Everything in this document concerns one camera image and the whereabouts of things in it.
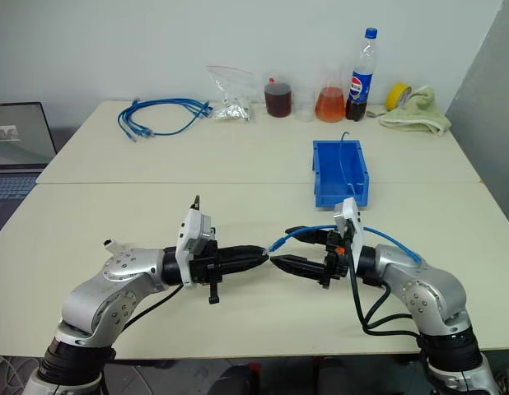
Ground dark rounded shape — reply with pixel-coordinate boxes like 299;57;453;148
208;360;256;395

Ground glass flask with orange liquid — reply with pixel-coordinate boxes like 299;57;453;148
314;64;348;124

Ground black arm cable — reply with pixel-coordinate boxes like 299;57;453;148
112;285;185;332
344;234;423;339

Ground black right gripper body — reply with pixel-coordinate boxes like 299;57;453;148
319;230;355;290

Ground jar of dark red liquid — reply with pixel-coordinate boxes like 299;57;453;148
263;77;294;119

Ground white cables under table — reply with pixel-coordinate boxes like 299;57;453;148
0;355;42;395

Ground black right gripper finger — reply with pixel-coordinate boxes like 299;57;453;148
284;226;334;245
269;254;329;282

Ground cola bottle with blue cap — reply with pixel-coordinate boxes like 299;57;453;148
344;26;381;123

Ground blue plastic bin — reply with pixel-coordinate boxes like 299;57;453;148
311;139;371;211

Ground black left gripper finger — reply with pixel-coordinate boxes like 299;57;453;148
219;244;268;262
219;256;269;275

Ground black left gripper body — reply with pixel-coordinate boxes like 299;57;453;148
189;240;223;306

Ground clear zip bag of couplers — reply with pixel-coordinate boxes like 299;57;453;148
205;64;258;123

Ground clear plastic measuring cup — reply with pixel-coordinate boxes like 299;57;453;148
294;77;315;123

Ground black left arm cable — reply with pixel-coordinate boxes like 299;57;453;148
112;285;185;332

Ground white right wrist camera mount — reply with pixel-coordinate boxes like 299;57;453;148
332;197;365;269

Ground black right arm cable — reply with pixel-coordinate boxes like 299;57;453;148
344;234;423;339

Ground yellow tape roll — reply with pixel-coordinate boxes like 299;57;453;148
385;81;413;113

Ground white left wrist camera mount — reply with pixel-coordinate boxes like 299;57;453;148
175;195;218;290

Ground grey laptop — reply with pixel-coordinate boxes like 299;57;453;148
0;101;58;231

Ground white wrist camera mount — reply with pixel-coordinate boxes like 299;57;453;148
175;195;218;290
332;197;365;269

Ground blue network cable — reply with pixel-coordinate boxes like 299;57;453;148
119;97;211;125
129;102;214;143
125;100;213;137
143;107;214;138
265;224;423;264
121;99;212;132
339;131;366;195

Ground green towel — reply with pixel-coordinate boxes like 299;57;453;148
378;86;453;137

